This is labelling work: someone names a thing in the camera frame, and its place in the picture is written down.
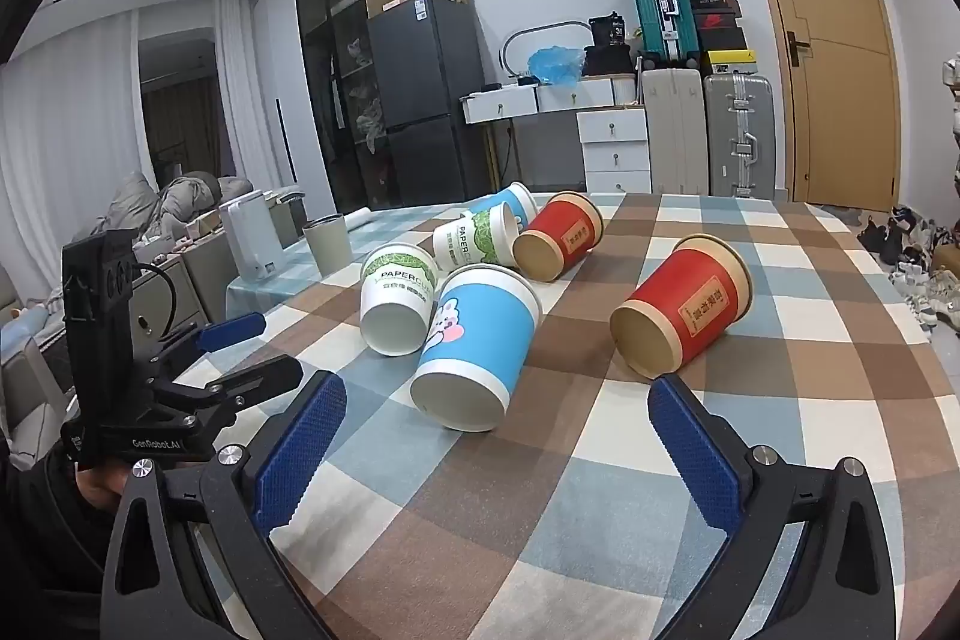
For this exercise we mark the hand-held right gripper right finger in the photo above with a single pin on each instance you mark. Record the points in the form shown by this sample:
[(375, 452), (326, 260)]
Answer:
[(690, 452)]

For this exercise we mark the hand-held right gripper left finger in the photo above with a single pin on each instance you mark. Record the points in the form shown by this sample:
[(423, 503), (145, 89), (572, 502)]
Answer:
[(300, 452)]

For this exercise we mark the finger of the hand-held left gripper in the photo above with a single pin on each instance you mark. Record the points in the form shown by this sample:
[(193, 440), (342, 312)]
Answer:
[(255, 379), (232, 329)]

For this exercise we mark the blue cartoon paper cup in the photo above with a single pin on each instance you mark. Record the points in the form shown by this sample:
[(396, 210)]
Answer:
[(519, 197), (480, 340)]

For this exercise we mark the person's left forearm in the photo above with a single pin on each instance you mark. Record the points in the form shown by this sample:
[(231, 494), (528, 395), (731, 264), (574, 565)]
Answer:
[(45, 535)]

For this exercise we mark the red paper cup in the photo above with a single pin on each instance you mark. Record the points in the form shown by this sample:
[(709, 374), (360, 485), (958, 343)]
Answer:
[(675, 317), (564, 235)]

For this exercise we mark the white green paper cup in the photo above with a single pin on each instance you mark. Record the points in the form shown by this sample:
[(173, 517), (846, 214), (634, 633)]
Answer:
[(469, 239), (397, 299)]

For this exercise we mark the person's left hand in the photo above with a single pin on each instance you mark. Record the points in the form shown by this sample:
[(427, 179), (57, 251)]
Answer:
[(101, 481)]

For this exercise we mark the white electric kettle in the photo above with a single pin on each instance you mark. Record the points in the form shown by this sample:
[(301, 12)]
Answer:
[(251, 239)]

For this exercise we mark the checked tablecloth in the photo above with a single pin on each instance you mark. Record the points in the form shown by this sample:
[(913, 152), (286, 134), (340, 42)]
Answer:
[(600, 505)]

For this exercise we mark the grey tumbler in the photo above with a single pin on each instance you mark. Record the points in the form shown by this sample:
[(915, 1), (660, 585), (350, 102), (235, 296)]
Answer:
[(326, 250)]

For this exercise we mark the grey clothes pile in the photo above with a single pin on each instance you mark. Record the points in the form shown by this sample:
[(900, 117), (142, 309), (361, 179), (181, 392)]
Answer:
[(180, 194)]

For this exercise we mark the white curtain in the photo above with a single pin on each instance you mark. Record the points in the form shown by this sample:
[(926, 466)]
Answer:
[(60, 160), (236, 85)]

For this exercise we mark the white wardrobe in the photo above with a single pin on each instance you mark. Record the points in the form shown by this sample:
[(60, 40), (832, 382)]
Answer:
[(279, 85)]

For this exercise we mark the row of shoes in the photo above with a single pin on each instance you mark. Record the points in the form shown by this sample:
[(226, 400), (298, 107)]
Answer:
[(915, 265)]

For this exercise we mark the dark glass cabinet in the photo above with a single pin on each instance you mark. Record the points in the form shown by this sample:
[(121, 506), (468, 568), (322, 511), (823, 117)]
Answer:
[(330, 48)]

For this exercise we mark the black refrigerator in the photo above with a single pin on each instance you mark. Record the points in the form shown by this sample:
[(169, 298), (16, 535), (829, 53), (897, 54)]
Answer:
[(424, 85)]

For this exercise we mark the white drawer cabinet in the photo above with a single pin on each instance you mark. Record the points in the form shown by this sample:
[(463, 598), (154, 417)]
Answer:
[(613, 149)]

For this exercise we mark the silver suitcase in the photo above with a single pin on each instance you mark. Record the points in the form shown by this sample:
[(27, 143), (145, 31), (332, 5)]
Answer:
[(739, 138)]

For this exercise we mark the white suitcase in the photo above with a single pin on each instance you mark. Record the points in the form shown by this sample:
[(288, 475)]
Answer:
[(675, 134)]

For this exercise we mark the white desk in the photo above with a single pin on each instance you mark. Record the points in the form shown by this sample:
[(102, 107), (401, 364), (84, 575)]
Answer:
[(517, 100)]

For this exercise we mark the yellow black shoe box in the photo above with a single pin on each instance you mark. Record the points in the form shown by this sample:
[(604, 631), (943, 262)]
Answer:
[(731, 61)]

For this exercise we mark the wooden door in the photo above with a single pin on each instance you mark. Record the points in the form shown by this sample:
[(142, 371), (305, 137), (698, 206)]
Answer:
[(832, 70)]

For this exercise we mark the black bag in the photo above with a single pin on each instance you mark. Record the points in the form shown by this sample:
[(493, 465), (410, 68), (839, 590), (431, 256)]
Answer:
[(609, 51)]

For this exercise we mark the blue plastic bag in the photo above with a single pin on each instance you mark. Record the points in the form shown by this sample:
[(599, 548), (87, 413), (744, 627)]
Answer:
[(556, 64)]

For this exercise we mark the red black shoe box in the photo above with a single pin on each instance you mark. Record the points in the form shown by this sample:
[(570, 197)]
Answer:
[(718, 18)]

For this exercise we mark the teal suitcase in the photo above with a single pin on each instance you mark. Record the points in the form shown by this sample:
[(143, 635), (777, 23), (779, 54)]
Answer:
[(660, 10)]

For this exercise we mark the oval frame mirror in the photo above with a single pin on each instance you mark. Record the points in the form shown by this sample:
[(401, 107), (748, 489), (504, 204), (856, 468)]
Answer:
[(507, 48)]

